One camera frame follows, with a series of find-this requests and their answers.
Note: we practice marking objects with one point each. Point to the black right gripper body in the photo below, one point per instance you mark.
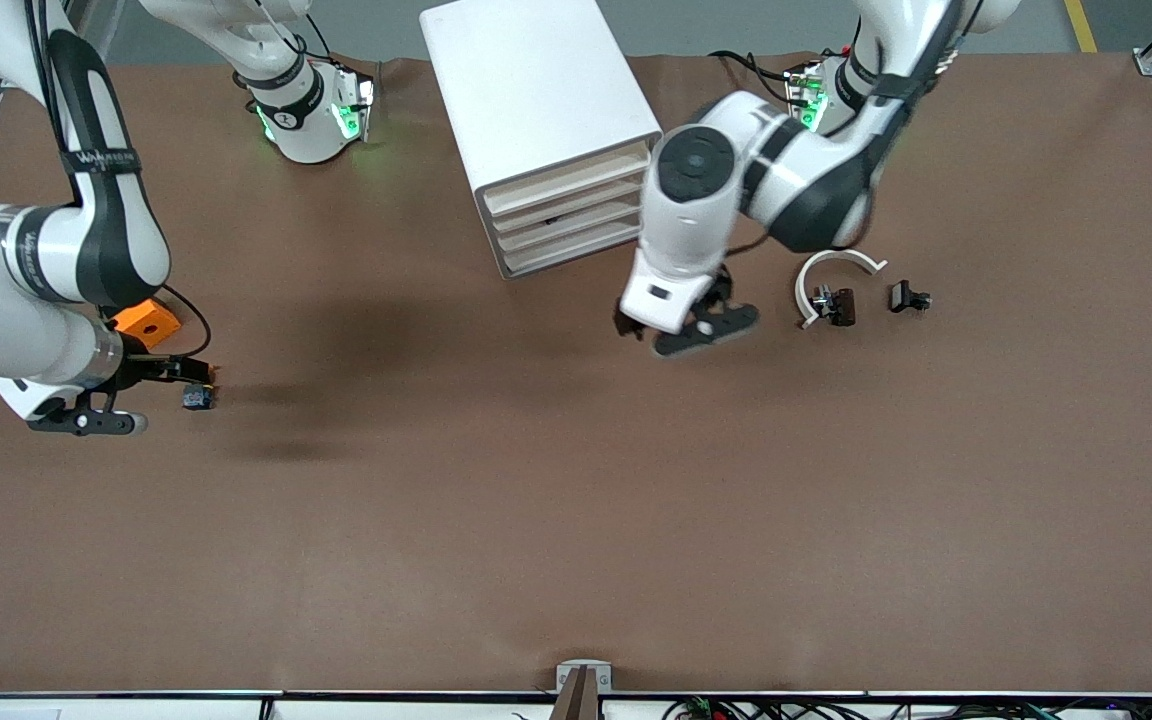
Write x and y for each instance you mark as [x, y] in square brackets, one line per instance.
[148, 371]

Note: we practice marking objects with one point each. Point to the black button with orange cap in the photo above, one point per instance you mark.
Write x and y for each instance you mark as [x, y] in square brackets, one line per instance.
[200, 398]

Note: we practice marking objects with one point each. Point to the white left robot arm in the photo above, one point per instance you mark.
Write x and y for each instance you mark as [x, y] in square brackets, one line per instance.
[686, 230]

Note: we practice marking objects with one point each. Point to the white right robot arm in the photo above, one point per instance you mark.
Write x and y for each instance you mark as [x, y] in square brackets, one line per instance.
[26, 320]

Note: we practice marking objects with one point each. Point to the orange and black box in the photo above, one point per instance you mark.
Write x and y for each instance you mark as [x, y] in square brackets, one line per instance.
[151, 322]

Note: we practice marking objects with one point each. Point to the small brown black component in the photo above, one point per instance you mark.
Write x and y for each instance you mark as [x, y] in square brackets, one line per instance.
[842, 306]

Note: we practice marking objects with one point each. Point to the white curved plastic piece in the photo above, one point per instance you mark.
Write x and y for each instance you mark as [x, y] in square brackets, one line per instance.
[841, 254]

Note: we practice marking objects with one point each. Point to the small black clip component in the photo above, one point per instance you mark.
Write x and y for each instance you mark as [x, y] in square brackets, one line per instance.
[902, 296]

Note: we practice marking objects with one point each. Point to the brown table cover mat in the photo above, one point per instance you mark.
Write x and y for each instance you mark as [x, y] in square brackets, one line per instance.
[576, 500]

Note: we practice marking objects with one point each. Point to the brown angled bar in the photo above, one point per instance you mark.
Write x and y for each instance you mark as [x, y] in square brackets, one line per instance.
[576, 700]

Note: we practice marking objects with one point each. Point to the white table edge rail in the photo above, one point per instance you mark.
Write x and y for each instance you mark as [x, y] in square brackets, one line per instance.
[136, 705]

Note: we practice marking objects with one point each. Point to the grey metal bracket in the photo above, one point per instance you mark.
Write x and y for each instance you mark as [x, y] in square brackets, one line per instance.
[584, 668]

